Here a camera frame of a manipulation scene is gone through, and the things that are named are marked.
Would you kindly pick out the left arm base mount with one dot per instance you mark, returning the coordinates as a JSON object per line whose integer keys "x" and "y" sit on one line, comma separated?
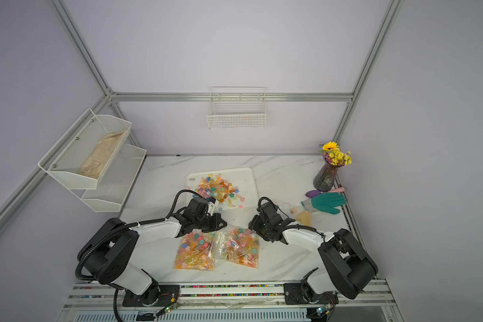
{"x": 157, "y": 295}

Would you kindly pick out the lower white mesh shelf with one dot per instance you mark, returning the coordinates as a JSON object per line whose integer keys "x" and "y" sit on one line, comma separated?
{"x": 115, "y": 186}

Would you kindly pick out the yellow flower bouquet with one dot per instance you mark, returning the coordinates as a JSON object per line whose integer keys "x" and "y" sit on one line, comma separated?
{"x": 333, "y": 155}

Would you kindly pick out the upper white mesh shelf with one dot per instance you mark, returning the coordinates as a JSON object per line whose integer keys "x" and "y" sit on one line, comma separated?
{"x": 65, "y": 158}

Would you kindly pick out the small ziploc bag of candies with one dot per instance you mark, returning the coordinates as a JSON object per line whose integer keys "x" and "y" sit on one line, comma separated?
{"x": 297, "y": 212}

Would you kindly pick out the large ziploc bag of candies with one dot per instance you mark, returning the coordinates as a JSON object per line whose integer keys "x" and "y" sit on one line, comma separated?
{"x": 195, "y": 252}

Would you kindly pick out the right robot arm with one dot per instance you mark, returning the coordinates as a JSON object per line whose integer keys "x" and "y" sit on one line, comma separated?
{"x": 348, "y": 268}

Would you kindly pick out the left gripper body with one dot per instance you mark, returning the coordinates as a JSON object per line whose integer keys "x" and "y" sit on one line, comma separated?
{"x": 198, "y": 221}

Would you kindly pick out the dark glass vase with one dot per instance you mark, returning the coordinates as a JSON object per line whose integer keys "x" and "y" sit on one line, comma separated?
{"x": 324, "y": 181}

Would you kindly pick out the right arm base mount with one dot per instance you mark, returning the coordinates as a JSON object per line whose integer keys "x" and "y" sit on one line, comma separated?
{"x": 303, "y": 294}

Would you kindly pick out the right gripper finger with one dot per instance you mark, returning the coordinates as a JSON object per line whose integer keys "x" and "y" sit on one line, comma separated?
{"x": 268, "y": 208}
{"x": 257, "y": 225}

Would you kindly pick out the beige cloth glove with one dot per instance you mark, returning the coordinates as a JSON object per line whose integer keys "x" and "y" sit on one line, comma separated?
{"x": 95, "y": 164}

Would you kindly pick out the white plastic tray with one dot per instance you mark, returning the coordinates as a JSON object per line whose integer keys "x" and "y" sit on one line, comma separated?
{"x": 243, "y": 178}

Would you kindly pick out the poured candies pile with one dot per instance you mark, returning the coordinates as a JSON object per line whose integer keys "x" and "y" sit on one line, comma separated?
{"x": 221, "y": 189}

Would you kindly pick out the green rubber glove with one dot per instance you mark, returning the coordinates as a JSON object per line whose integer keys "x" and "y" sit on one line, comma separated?
{"x": 324, "y": 202}

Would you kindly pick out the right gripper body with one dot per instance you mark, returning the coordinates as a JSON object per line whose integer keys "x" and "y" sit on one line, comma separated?
{"x": 269, "y": 235}

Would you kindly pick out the white mesh shelf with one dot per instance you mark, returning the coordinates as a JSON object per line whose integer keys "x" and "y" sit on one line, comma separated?
{"x": 115, "y": 186}
{"x": 65, "y": 158}

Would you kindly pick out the white wire wall basket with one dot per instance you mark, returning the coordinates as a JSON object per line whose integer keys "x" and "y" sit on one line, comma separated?
{"x": 236, "y": 107}

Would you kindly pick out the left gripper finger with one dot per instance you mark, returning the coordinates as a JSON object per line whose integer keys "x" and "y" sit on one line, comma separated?
{"x": 213, "y": 223}
{"x": 212, "y": 205}

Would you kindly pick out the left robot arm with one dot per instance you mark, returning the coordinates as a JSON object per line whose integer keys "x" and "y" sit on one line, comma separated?
{"x": 106, "y": 257}

